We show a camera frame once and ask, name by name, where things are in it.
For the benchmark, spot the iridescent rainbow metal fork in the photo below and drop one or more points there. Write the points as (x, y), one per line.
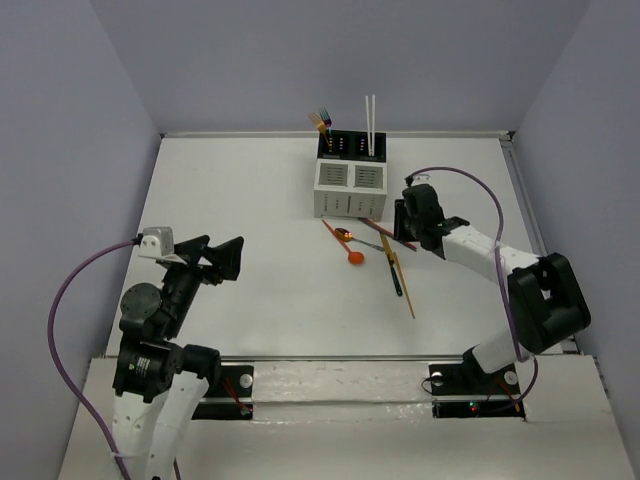
(326, 119)

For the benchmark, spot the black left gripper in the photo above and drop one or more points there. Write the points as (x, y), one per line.
(201, 265)

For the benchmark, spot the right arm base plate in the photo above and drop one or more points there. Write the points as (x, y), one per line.
(493, 396)

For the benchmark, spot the black utensil caddy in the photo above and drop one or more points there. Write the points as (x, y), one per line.
(352, 146)

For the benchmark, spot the aluminium table rail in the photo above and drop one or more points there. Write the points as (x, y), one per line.
(522, 229)

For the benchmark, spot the white utensil caddy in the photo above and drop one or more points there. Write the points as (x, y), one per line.
(350, 189)

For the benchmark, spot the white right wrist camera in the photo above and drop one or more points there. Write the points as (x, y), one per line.
(418, 179)

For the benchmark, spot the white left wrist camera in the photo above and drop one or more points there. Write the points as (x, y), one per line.
(156, 243)

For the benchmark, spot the gold metal spoon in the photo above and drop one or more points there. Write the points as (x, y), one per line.
(348, 237)

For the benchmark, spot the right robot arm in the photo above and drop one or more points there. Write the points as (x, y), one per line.
(543, 301)

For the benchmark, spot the orange red chopstick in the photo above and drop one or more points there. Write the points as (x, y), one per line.
(371, 224)

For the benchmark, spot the amber plastic fork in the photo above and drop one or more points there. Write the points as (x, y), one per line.
(321, 127)

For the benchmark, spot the orange plastic spoon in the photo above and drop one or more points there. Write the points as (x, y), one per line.
(354, 257)

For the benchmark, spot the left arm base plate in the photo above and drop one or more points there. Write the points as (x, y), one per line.
(231, 399)

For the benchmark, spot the yellow black handled knife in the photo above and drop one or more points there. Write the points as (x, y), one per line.
(389, 255)

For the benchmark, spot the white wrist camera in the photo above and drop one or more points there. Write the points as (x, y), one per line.
(418, 179)
(156, 243)

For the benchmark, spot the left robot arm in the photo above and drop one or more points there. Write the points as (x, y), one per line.
(158, 384)

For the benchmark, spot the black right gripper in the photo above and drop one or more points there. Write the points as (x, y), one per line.
(399, 213)

